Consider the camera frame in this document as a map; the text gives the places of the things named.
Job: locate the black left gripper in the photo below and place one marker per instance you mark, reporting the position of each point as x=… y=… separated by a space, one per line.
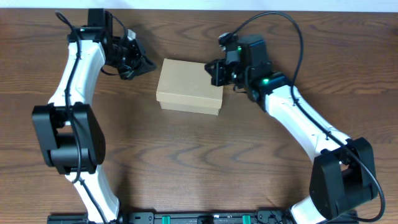
x=134 y=58

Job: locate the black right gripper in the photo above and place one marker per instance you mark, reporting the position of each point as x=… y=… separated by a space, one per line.
x=219 y=72

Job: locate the cardboard box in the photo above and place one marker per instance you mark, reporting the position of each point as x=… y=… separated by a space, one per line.
x=185 y=86

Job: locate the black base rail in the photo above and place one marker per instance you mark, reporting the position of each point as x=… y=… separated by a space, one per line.
x=261 y=216

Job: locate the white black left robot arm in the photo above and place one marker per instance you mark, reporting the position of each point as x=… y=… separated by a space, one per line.
x=69 y=135

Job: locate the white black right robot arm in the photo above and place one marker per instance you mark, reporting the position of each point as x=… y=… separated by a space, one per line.
x=343 y=173

